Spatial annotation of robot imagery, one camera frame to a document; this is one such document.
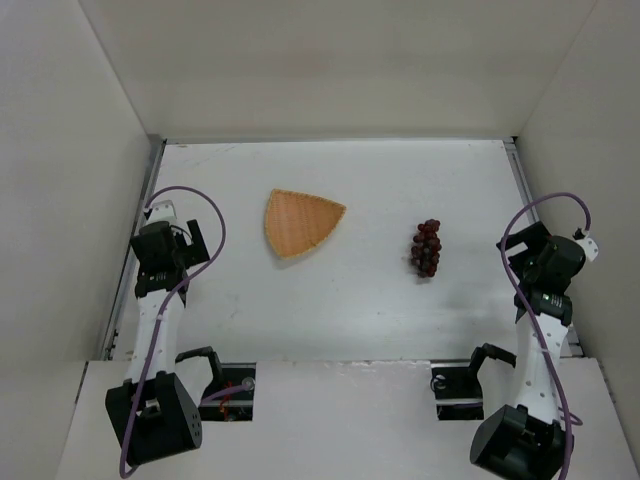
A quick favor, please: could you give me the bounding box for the dark red grape bunch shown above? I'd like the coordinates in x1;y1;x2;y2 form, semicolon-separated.
410;219;442;279

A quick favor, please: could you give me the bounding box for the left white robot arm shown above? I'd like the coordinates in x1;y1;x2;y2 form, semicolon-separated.
105;220;211;479

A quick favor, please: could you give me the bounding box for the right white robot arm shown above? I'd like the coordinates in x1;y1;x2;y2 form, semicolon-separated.
469;222;586;479

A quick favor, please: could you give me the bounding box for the woven triangular bamboo basket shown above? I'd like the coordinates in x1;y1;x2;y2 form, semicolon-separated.
264;189;347;260

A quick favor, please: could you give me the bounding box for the left aluminium frame rail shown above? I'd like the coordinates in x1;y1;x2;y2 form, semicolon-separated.
95;134;166;360

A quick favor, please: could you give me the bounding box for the aluminium frame rail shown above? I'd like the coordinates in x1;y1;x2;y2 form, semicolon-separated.
503;135;586;357
95;134;166;360

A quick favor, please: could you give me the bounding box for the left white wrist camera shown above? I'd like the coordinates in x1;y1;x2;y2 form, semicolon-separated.
144;200;177;225

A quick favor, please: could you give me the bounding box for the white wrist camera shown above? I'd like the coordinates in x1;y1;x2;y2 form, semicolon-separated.
573;229;599;262
144;200;177;225

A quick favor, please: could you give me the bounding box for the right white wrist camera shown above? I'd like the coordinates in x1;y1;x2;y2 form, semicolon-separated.
573;229;599;262

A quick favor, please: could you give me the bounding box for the right aluminium frame rail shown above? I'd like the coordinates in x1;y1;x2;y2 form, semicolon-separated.
503;135;586;357

